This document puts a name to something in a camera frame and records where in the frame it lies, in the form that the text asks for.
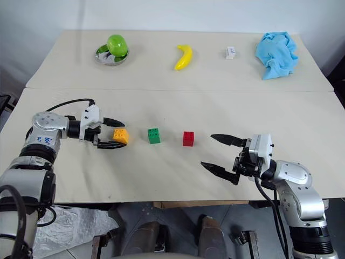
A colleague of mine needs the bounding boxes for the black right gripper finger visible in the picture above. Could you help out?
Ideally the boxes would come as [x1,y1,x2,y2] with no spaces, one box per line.
[210,133,247,148]
[200,161,241,186]

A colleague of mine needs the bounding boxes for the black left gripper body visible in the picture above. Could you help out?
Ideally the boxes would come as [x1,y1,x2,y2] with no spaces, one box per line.
[84,126,103,147]

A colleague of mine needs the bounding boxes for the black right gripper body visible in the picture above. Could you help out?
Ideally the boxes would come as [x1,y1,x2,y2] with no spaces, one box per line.
[232,138,264,178]

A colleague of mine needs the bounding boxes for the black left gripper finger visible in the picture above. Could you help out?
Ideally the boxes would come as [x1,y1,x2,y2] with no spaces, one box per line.
[103,117,126,128]
[96,140,127,151]

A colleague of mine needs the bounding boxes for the yellow toy brick cube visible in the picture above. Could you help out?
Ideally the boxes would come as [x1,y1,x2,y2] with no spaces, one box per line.
[113,128,130,145]

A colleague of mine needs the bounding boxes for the red toy brick cube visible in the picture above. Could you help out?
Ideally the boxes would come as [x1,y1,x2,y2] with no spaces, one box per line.
[182,131,195,147]

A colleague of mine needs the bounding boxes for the green toy brick cube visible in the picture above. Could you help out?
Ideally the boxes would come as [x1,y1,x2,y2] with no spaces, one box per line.
[147,128,162,145]

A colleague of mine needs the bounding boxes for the round metal plate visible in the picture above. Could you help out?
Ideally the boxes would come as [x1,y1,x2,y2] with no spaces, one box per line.
[94,44,131,66]

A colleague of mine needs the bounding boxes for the dark rounded shape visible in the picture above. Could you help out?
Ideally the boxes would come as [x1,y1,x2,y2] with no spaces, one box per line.
[197,215,225,258]
[132,220,161,258]

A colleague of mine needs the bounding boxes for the green plastic apple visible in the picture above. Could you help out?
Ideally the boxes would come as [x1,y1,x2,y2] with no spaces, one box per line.
[106,33,128,58]

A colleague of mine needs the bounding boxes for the small white box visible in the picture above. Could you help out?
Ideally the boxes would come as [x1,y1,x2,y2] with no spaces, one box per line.
[224,46,238,61]

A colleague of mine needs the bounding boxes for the crumpled white plastic sheet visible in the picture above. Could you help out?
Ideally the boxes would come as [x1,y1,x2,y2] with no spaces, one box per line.
[34,204,120,258]

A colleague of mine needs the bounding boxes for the black object at room edge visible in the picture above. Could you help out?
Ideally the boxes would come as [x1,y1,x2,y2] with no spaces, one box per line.
[0,92,16,115]

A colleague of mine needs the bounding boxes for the yellow plastic banana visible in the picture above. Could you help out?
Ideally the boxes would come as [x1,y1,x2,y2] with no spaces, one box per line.
[174,44,194,72]

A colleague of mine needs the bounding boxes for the crumpled light blue cloth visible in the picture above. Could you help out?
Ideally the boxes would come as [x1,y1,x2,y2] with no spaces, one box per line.
[255,31,300,81]

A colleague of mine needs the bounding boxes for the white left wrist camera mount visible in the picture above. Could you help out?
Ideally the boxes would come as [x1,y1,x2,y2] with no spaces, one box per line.
[79,104,105,141]

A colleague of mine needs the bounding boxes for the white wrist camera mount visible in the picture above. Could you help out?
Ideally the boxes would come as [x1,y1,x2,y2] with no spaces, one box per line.
[247,133,274,176]
[79,104,105,141]

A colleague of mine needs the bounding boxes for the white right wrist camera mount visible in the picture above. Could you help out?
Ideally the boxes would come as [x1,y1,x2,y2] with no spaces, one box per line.
[247,133,274,176]

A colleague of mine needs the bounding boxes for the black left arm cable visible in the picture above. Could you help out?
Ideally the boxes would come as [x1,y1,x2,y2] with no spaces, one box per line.
[44,98,96,113]

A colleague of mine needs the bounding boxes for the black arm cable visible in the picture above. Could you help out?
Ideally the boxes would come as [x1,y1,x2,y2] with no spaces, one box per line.
[44,98,96,113]
[253,175,291,259]

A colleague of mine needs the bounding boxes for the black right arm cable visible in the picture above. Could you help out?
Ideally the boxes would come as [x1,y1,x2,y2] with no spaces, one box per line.
[253,175,291,259]

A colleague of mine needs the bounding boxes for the dark metal frame bar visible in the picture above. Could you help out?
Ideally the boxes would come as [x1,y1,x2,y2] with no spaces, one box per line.
[229,229,261,259]
[90,234,110,259]

